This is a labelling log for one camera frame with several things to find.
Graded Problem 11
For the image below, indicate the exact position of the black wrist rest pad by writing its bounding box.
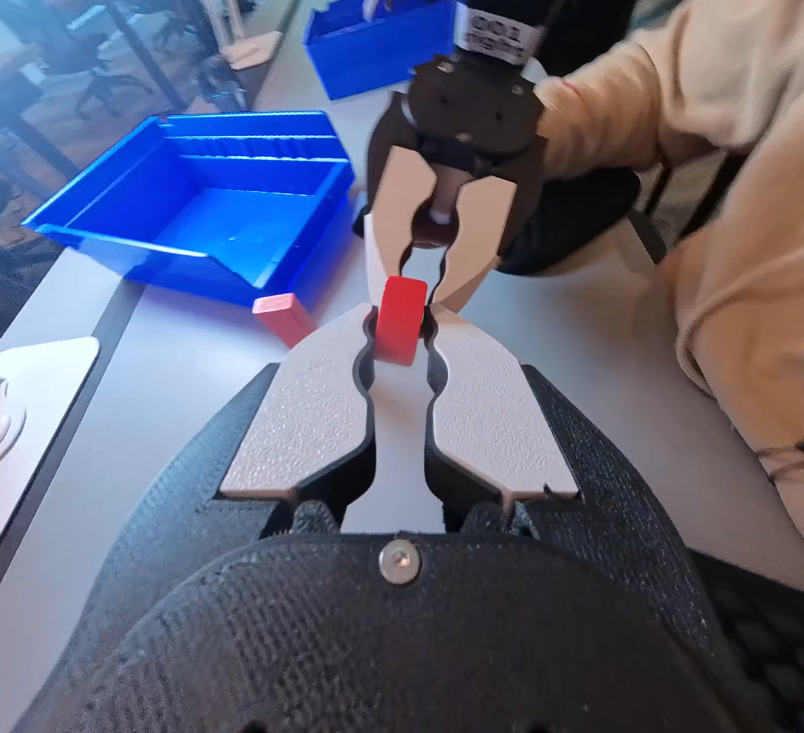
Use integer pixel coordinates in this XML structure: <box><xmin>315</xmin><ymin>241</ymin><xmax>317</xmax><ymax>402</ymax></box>
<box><xmin>496</xmin><ymin>166</ymin><xmax>643</xmax><ymax>276</ymax></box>

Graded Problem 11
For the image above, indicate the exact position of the white lamp base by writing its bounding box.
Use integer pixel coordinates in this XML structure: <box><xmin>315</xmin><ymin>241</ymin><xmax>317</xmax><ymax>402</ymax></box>
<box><xmin>0</xmin><ymin>336</ymin><xmax>101</xmax><ymax>536</ymax></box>

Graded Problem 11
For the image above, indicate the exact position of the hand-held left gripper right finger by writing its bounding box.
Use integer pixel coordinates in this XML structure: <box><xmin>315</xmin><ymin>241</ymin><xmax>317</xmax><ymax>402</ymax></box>
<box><xmin>424</xmin><ymin>305</ymin><xmax>580</xmax><ymax>513</ymax></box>

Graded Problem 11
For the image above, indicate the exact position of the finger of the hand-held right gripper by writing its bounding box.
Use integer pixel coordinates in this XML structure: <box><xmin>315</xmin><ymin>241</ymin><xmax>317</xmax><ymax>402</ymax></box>
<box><xmin>364</xmin><ymin>145</ymin><xmax>438</xmax><ymax>307</ymax></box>
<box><xmin>433</xmin><ymin>175</ymin><xmax>520</xmax><ymax>315</ymax></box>

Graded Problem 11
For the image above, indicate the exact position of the thin black cord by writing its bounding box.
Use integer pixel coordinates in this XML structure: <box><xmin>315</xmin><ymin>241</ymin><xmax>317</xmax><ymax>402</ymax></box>
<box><xmin>754</xmin><ymin>439</ymin><xmax>804</xmax><ymax>484</ymax></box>

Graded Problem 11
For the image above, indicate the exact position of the black office chair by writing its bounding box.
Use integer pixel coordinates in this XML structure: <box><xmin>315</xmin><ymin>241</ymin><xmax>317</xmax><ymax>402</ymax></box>
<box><xmin>45</xmin><ymin>31</ymin><xmax>153</xmax><ymax>119</ymax></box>

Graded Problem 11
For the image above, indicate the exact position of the blue plastic bin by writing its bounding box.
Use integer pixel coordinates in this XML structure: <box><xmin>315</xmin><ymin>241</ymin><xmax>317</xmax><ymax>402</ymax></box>
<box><xmin>303</xmin><ymin>0</ymin><xmax>457</xmax><ymax>101</ymax></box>
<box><xmin>22</xmin><ymin>111</ymin><xmax>356</xmax><ymax>310</ymax></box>

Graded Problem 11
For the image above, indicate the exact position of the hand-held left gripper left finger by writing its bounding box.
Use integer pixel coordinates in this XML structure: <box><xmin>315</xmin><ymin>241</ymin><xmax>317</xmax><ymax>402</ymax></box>
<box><xmin>220</xmin><ymin>302</ymin><xmax>378</xmax><ymax>501</ymax></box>

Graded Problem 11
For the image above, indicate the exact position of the red rectangular wooden block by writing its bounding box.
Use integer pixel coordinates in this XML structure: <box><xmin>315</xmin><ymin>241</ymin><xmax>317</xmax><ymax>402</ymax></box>
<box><xmin>253</xmin><ymin>293</ymin><xmax>316</xmax><ymax>349</ymax></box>
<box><xmin>376</xmin><ymin>276</ymin><xmax>429</xmax><ymax>367</ymax></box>

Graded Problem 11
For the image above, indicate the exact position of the person's beige hoodie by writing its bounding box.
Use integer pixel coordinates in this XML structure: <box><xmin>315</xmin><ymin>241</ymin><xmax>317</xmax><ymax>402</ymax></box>
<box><xmin>660</xmin><ymin>142</ymin><xmax>804</xmax><ymax>536</ymax></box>

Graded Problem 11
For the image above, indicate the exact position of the person's right hand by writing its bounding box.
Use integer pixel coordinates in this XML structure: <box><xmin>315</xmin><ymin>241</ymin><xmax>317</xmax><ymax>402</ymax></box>
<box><xmin>411</xmin><ymin>164</ymin><xmax>464</xmax><ymax>248</ymax></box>

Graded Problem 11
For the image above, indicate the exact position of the person's right forearm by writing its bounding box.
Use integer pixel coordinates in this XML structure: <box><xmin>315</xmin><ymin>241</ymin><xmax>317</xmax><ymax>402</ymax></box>
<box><xmin>534</xmin><ymin>0</ymin><xmax>804</xmax><ymax>181</ymax></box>

